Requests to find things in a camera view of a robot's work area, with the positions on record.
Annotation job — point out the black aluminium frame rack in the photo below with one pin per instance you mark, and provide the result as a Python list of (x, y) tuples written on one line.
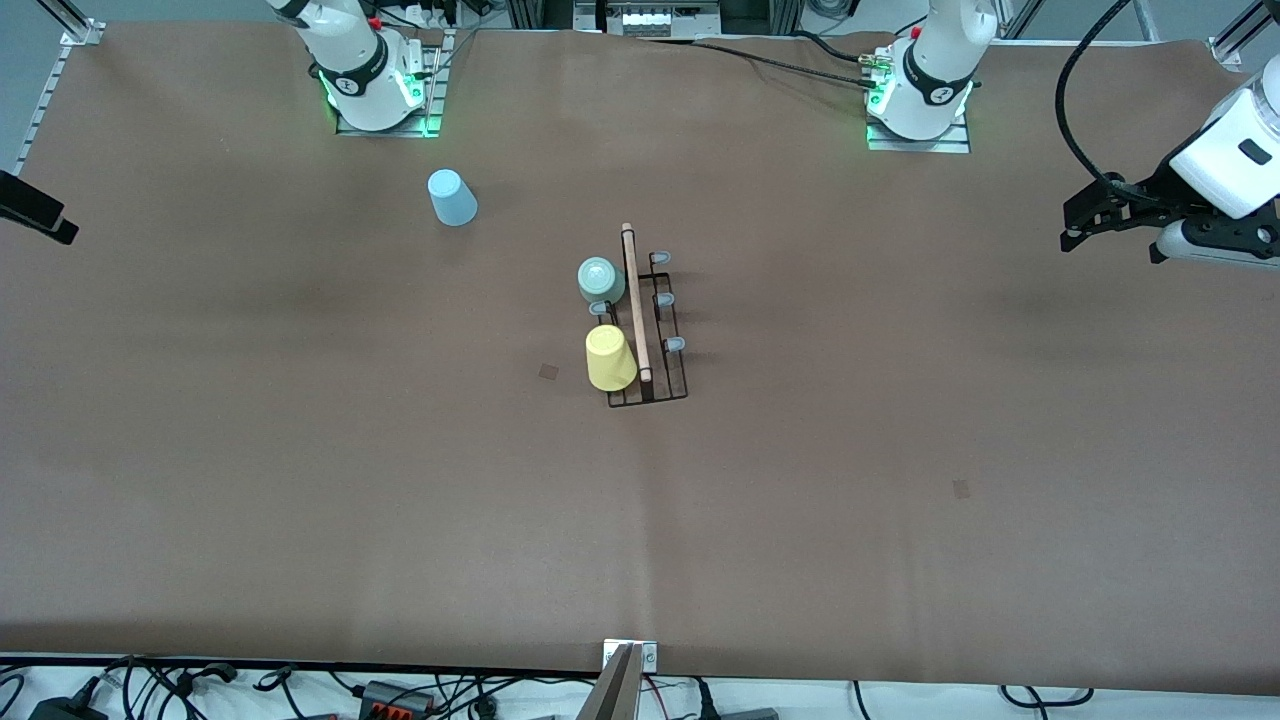
[(540, 14)]

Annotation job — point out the black power adapter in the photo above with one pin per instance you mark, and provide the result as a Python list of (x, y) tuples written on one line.
[(65, 710)]

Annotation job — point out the small metal edge bracket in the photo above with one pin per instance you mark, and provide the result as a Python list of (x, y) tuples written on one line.
[(648, 655)]

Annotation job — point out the white power strip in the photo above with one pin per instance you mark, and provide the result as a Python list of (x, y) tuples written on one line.
[(432, 12)]

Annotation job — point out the black plug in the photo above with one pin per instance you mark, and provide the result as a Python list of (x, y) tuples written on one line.
[(735, 714)]

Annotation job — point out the white box in rack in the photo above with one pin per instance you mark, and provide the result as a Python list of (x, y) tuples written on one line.
[(655, 16)]

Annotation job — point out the yellow plastic cup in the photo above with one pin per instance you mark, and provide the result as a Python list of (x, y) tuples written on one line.
[(610, 358)]

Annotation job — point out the brown table cover mat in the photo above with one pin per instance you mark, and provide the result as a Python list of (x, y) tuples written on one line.
[(800, 520)]

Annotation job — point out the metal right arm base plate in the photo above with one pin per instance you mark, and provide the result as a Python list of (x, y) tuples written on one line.
[(385, 131)]

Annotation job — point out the grey camera mount pole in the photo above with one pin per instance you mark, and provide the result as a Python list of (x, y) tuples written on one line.
[(610, 695)]

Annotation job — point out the black and red connector block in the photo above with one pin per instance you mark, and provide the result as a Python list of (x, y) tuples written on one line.
[(395, 698)]

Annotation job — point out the pale green plastic cup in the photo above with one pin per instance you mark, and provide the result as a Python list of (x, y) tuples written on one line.
[(600, 280)]

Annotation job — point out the light blue plastic cup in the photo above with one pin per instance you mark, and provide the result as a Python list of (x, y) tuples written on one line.
[(452, 198)]

